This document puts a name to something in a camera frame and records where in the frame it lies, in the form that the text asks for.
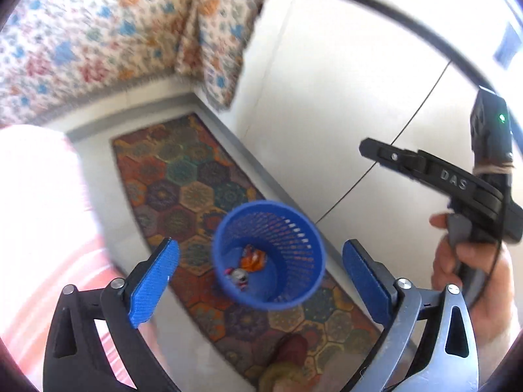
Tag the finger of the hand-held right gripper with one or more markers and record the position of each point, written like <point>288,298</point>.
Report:
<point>392,157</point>

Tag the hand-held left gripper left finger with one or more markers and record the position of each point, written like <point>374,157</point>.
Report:
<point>155,281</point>

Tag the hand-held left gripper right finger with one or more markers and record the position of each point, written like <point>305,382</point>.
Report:
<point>361,277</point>

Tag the orange snack wrapper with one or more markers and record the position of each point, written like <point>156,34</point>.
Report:
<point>254,259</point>

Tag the blue mesh wastebasket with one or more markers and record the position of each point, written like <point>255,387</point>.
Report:
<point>245,222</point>

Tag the person's right hand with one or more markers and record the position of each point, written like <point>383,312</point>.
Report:
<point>496,294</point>

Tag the hexagon patterned rug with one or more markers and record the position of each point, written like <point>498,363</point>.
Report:
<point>184,188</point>

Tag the pink striped tablecloth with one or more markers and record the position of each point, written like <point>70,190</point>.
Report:
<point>41,220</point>

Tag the small printed armrest cloth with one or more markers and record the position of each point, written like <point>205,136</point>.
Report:
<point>222,28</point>

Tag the printed sofa cover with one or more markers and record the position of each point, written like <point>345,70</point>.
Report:
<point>81,41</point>

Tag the dark wall plate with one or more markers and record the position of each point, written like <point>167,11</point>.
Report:
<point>506,45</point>

